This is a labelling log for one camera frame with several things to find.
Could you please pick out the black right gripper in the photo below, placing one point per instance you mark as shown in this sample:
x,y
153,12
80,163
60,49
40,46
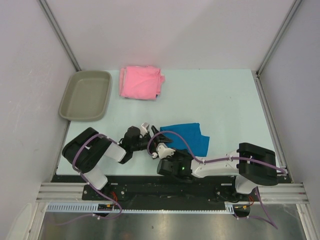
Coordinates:
x,y
179,152

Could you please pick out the blue t shirt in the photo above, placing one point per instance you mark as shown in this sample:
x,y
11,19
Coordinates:
x,y
191,133

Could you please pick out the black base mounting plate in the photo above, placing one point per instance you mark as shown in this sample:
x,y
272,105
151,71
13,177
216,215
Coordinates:
x,y
213,188

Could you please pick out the white slotted cable duct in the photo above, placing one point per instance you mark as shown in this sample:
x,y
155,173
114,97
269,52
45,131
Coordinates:
x,y
90,208

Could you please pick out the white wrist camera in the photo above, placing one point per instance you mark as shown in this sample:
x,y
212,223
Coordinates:
x,y
162,151
144,128

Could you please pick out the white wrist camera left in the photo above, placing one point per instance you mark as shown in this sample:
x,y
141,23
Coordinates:
x,y
144,128

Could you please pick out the aluminium corner post left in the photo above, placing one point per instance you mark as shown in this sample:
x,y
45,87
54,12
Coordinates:
x,y
48,13

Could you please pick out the beige plastic tray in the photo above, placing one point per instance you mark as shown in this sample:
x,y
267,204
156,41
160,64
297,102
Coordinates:
x,y
86,96

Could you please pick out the aluminium corner post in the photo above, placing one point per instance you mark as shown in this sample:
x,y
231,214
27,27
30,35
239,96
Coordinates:
x,y
48,13
294,8

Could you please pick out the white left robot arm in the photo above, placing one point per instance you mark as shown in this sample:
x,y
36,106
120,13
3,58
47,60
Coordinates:
x,y
87,149

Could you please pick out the pink folded t shirt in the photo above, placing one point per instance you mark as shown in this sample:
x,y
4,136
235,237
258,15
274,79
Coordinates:
x,y
140,83

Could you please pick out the aluminium corner post right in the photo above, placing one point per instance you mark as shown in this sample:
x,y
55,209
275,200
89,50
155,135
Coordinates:
x,y
294,8

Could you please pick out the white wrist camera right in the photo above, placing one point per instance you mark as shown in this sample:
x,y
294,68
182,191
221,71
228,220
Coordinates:
x,y
162,151

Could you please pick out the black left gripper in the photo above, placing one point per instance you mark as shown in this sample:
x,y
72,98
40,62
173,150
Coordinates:
x,y
159,138

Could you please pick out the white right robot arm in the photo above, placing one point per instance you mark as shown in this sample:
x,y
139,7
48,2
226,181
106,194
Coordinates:
x,y
251,165

